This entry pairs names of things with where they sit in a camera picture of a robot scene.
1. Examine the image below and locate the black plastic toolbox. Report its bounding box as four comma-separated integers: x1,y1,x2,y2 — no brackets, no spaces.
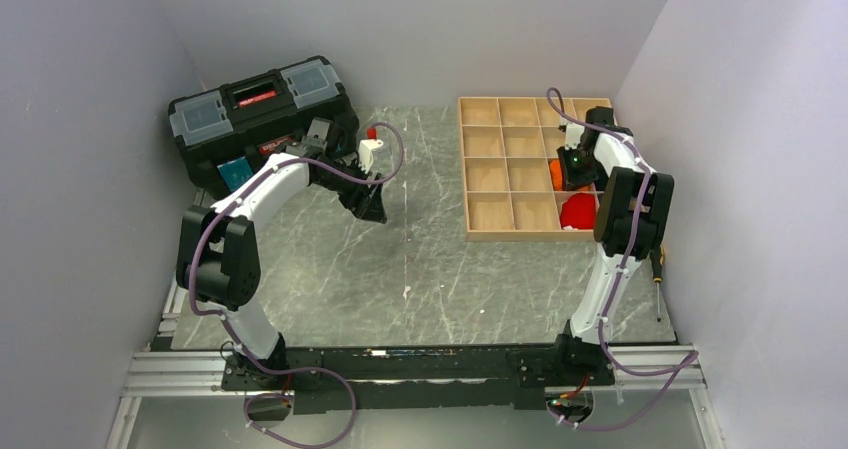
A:
167,55,360,199

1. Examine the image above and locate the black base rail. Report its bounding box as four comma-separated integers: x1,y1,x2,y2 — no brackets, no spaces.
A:
221,337,615,415

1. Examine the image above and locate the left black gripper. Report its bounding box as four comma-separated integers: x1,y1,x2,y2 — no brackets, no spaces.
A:
315,156,388,224

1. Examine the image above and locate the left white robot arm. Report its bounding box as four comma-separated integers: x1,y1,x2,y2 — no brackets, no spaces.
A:
175,118,400,389

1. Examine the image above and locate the yellow black screwdriver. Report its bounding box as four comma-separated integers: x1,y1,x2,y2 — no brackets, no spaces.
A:
650,245,665,322

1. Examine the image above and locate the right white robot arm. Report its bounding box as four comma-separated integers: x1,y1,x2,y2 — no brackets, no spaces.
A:
550,106,674,384

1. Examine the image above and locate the wooden compartment tray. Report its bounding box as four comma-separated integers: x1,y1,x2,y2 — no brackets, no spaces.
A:
458,97,611,242

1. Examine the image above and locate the orange underwear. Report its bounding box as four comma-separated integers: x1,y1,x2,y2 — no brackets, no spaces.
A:
548,160,593,192

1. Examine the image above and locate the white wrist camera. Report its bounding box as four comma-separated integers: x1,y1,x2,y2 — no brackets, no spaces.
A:
559,119,584,150
357,126,386,173

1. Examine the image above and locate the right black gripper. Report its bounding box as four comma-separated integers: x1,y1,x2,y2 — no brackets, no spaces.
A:
556,145,600,194

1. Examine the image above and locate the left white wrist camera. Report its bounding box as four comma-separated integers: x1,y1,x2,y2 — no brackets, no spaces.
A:
357,126,386,173

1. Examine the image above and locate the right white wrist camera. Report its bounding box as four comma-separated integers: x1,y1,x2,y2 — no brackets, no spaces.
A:
559,119,584,150

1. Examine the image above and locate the red rolled underwear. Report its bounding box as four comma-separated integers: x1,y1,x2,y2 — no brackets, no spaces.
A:
559,192,596,230

